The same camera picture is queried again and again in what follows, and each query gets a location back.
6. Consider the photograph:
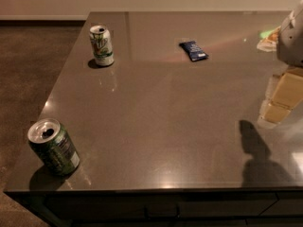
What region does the black drawer handle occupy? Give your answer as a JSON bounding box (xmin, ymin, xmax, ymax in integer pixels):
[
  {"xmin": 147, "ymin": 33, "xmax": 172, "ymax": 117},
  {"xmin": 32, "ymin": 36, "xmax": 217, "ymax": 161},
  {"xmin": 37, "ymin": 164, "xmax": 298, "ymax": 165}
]
[{"xmin": 144, "ymin": 203, "xmax": 180, "ymax": 219}]

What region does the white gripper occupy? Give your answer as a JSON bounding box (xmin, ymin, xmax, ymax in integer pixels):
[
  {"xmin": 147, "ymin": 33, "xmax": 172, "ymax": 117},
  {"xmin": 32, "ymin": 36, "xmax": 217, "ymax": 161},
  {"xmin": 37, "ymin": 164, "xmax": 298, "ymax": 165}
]
[{"xmin": 258, "ymin": 0, "xmax": 303, "ymax": 129}]

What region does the white 7up soda can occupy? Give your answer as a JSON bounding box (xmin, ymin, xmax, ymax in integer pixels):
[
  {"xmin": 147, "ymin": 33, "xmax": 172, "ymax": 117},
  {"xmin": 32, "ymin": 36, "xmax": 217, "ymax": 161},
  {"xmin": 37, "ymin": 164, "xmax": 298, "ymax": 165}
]
[{"xmin": 89, "ymin": 25, "xmax": 115, "ymax": 66}]

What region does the green soda can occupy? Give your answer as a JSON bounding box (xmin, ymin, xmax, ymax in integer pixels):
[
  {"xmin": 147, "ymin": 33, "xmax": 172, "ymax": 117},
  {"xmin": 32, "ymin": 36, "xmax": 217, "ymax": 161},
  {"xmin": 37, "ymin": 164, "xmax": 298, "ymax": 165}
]
[{"xmin": 27, "ymin": 118, "xmax": 80, "ymax": 176}]

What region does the blue rxbar blueberry wrapper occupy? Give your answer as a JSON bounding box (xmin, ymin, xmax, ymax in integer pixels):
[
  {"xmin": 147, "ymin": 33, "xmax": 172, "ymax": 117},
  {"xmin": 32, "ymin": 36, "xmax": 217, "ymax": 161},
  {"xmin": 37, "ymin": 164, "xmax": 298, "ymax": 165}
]
[{"xmin": 179, "ymin": 41, "xmax": 208, "ymax": 61}]

